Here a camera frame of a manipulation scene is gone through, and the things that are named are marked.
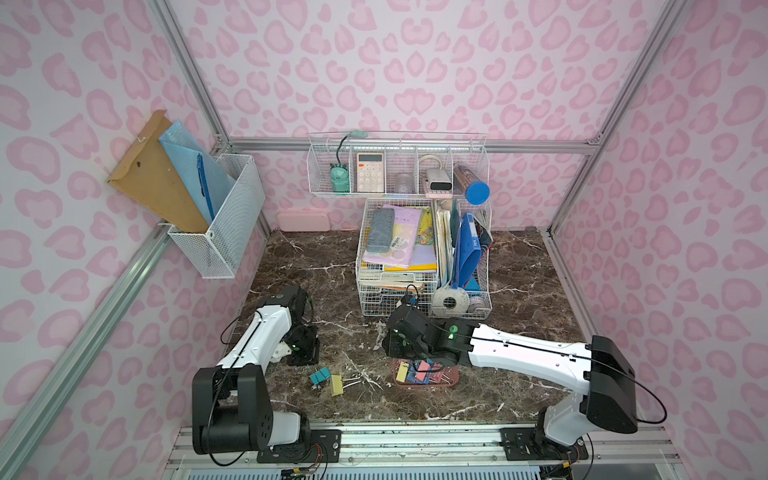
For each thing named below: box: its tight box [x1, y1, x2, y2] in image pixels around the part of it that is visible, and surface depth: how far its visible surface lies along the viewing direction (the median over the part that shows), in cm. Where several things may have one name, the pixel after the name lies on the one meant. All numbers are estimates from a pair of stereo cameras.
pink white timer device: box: [419, 154, 453, 199], surface depth 90 cm
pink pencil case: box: [276, 208, 331, 232], surface depth 119 cm
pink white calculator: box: [356, 152, 384, 193], surface depth 97 cm
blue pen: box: [196, 153, 215, 220], surface depth 68 cm
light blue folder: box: [158, 120, 237, 224], surface depth 71 cm
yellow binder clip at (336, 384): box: [330, 374, 344, 396], surface depth 83 cm
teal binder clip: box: [309, 367, 332, 386], surface depth 85 cm
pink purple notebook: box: [362, 204, 423, 269], surface depth 90 cm
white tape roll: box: [431, 287, 470, 318], surface depth 95 cm
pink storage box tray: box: [394, 358, 460, 387], surface depth 83 cm
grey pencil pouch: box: [366, 208, 395, 253], surface depth 88 cm
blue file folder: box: [452, 213, 481, 289], surface depth 92 cm
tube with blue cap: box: [453, 164, 491, 206], surface depth 86 cm
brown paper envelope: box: [107, 110, 210, 233], surface depth 70 cm
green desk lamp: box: [330, 131, 368, 193], surface depth 92 cm
